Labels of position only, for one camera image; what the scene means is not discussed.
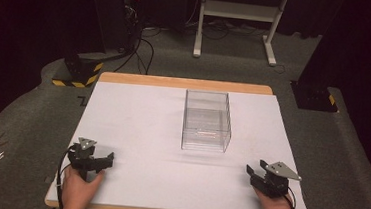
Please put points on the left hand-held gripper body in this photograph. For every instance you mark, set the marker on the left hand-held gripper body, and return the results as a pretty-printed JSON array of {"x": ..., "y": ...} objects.
[{"x": 82, "y": 158}]

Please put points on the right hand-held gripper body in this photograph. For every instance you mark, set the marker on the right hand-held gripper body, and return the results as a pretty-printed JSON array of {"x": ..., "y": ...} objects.
[{"x": 274, "y": 180}]

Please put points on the person's left hand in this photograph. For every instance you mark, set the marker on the person's left hand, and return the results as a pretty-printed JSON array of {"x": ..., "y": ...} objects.
[{"x": 78, "y": 189}]

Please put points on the white table mat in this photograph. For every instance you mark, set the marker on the white table mat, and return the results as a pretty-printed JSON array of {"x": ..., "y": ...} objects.
[{"x": 144, "y": 131}]

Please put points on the clear plastic box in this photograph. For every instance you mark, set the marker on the clear plastic box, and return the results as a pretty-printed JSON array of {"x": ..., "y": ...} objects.
[{"x": 207, "y": 123}]

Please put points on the black stand base yellow mark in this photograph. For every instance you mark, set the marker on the black stand base yellow mark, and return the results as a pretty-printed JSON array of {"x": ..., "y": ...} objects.
[{"x": 314, "y": 96}]

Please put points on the black yellow striped stand base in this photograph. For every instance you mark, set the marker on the black yellow striped stand base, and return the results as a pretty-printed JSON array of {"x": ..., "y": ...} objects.
[{"x": 80, "y": 71}]

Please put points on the wooden table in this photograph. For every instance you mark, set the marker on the wooden table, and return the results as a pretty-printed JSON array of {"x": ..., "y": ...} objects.
[{"x": 181, "y": 82}]

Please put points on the black equipment rack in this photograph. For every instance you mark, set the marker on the black equipment rack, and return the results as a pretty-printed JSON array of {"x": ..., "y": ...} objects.
[{"x": 114, "y": 12}]

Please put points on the white metal stand frame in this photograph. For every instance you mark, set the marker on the white metal stand frame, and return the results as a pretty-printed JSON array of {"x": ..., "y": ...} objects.
[{"x": 241, "y": 11}]

